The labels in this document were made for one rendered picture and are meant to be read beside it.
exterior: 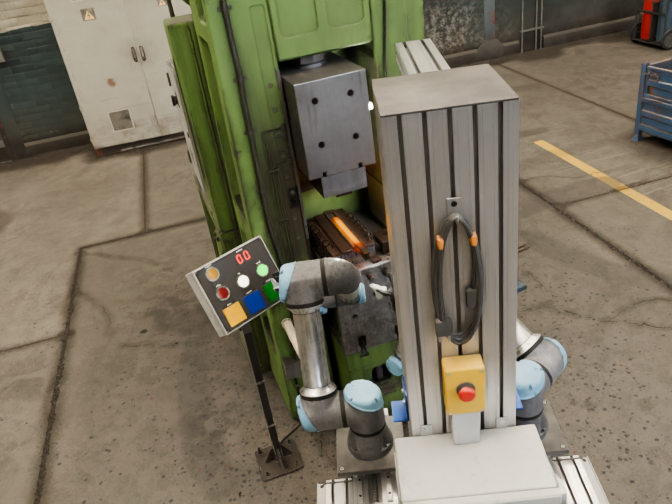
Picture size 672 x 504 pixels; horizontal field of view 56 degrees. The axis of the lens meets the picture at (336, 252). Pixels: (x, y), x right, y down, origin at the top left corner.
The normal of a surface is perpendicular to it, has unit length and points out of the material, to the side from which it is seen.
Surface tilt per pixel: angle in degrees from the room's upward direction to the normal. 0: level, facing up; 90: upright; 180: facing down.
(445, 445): 0
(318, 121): 90
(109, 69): 90
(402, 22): 90
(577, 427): 0
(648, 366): 0
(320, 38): 90
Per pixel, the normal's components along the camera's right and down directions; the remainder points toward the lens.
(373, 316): 0.34, 0.43
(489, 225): 0.01, 0.50
